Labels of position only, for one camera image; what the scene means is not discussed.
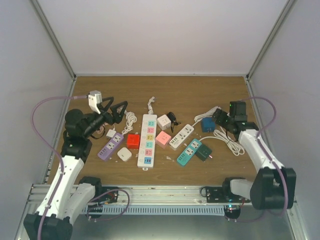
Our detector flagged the dark green cube socket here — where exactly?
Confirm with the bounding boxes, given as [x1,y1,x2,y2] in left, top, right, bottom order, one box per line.
[195,144,213,162]

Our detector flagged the white cube socket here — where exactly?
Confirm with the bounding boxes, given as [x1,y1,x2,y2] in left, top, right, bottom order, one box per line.
[157,114,172,131]

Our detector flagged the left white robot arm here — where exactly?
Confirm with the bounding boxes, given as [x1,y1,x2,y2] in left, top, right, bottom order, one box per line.
[23,91,128,240]

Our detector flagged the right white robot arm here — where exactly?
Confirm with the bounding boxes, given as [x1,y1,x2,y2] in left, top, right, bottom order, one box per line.
[212,101,297,210]

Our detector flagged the grey slotted cable duct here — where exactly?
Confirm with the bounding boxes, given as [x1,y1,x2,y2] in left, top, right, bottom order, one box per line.
[89,204,225,216]

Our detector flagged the white bundled cord back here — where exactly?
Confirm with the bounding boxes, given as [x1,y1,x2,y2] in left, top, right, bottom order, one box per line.
[194,105,221,127]

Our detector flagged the red cube socket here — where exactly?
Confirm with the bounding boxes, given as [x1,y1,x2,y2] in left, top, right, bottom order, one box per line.
[126,134,140,150]

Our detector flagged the pink cube socket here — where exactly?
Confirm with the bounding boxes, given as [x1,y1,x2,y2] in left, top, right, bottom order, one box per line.
[155,130,172,149]

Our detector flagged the long white power strip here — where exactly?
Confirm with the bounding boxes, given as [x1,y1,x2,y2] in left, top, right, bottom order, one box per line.
[137,114,157,171]

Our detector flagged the teal power strip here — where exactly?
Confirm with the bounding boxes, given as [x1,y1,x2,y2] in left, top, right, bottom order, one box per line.
[176,139,202,167]

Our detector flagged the aluminium front rail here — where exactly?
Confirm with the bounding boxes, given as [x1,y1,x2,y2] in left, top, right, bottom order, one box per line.
[27,183,298,205]

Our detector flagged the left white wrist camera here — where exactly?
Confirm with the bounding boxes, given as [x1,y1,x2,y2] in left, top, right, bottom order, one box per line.
[88,90,102,114]

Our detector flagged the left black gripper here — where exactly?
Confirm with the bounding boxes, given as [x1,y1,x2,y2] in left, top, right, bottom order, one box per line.
[82,96,128,138]

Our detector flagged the blue cube socket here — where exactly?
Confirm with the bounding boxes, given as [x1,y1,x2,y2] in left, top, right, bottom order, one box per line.
[200,117,216,133]

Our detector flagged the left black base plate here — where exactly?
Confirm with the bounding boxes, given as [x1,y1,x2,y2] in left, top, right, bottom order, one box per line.
[89,186,119,205]

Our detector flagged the white coiled cord right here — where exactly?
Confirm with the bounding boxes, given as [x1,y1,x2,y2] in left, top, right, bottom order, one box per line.
[199,126,246,157]

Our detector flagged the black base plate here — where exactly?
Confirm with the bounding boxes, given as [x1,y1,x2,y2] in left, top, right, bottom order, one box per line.
[89,186,119,205]
[200,186,251,204]

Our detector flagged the small white flat adapter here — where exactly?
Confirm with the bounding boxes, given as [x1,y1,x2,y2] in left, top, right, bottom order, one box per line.
[117,147,132,162]

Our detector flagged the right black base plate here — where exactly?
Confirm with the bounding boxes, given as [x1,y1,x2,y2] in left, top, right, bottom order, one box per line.
[200,186,251,204]

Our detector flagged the white power strip green ports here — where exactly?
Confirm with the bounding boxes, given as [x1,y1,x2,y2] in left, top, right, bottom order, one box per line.
[169,124,194,150]

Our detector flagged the long strip white cord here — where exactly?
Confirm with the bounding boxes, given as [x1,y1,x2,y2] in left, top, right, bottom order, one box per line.
[146,96,158,116]

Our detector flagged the purple power strip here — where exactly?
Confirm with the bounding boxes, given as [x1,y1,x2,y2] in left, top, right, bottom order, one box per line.
[97,132,124,161]

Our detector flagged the black charger with cable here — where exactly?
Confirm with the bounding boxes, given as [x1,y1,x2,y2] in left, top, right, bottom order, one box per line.
[166,111,181,133]

